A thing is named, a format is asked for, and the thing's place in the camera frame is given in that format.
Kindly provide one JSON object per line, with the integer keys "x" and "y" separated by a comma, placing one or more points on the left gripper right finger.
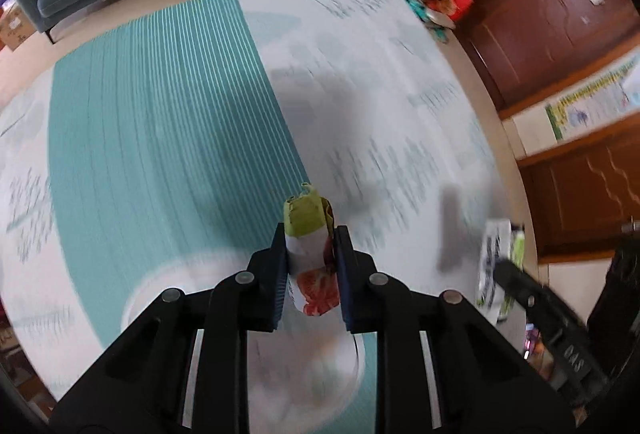
{"x": 440, "y": 365}

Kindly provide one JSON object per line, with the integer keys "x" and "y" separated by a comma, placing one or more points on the green black snack wrapper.
{"x": 502, "y": 241}

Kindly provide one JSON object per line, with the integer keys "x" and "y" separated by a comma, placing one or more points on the giraffe height chart poster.
{"x": 596, "y": 102}

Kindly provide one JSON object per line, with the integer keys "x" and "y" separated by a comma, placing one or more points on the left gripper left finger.
{"x": 181, "y": 365}

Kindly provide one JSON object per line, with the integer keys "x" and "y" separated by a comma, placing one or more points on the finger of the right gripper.
{"x": 520, "y": 283}

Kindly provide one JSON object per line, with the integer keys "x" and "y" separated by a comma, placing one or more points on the teal patterned tablecloth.
{"x": 160, "y": 154}

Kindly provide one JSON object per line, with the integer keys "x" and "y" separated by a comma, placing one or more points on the red green snack wrapper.
{"x": 309, "y": 234}

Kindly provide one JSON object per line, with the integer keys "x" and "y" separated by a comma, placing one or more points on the cardboard box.
{"x": 15, "y": 27}

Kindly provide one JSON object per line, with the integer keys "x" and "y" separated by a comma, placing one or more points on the brown wooden door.
{"x": 521, "y": 47}

